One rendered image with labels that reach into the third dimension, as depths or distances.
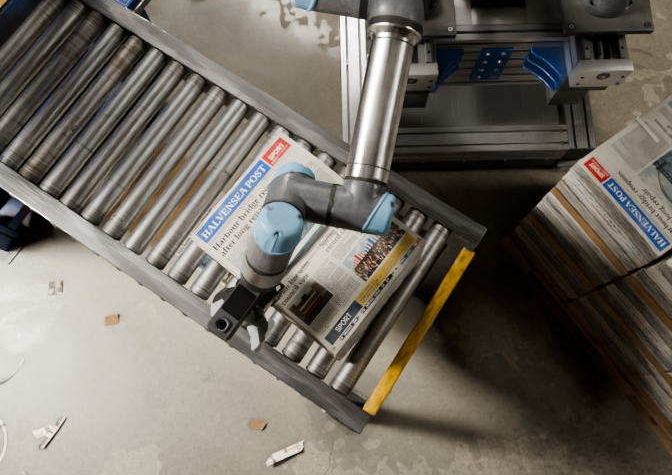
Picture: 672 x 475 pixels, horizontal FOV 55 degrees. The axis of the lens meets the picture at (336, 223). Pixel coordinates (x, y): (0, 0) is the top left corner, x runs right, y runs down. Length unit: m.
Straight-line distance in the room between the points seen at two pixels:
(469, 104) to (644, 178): 0.83
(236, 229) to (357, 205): 0.31
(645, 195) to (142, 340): 1.64
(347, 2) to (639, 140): 0.84
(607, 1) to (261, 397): 1.58
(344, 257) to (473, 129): 1.10
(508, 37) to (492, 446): 1.30
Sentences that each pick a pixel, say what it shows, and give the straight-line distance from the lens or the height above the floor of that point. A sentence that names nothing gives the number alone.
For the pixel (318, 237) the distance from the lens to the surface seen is 1.28.
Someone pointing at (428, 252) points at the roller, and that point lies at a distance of 1.52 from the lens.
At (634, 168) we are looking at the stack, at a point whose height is 0.83.
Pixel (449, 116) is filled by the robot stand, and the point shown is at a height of 0.21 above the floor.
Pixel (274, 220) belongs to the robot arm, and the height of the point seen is 1.30.
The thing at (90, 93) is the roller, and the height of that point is 0.80.
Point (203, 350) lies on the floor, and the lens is 2.33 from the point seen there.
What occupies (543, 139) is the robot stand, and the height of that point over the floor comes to 0.23.
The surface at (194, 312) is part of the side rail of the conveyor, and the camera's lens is 1.52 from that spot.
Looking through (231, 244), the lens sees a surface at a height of 1.03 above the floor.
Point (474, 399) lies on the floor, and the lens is 2.32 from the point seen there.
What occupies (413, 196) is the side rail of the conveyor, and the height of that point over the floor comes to 0.80.
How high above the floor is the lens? 2.27
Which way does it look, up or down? 75 degrees down
